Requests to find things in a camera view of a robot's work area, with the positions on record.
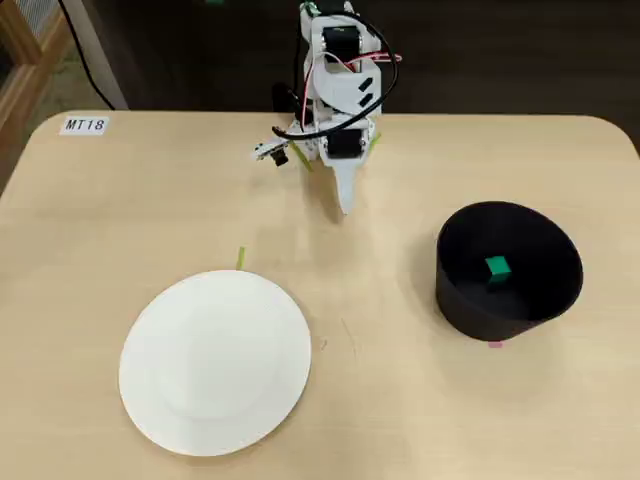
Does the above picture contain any white paper plate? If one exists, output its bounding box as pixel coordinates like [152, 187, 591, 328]
[118, 269, 313, 457]

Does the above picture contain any white gripper camera module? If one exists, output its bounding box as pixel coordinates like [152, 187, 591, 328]
[249, 139, 292, 169]

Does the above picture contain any wooden furniture frame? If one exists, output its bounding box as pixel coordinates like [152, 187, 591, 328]
[0, 0, 70, 196]

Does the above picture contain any black table clamp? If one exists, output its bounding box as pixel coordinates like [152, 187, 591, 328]
[271, 82, 301, 114]

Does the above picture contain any green cube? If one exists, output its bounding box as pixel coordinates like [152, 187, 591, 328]
[483, 255, 512, 291]

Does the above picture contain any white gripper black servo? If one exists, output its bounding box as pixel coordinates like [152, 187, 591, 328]
[317, 116, 379, 215]

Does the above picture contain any thick black camera cable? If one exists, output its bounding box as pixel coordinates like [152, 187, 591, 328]
[272, 14, 404, 139]

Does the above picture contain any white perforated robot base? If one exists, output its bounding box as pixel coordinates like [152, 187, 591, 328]
[284, 112, 324, 164]

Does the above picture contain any red servo wire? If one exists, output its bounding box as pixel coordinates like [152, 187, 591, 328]
[299, 49, 404, 126]

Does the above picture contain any long green tape strip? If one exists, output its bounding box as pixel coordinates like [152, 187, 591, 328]
[291, 142, 315, 174]

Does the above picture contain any white pole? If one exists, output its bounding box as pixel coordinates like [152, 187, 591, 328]
[59, 0, 130, 111]

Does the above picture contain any white MT18 label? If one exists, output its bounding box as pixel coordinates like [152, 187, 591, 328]
[59, 114, 109, 136]

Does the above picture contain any black round bin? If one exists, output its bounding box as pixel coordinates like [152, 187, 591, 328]
[434, 200, 585, 346]

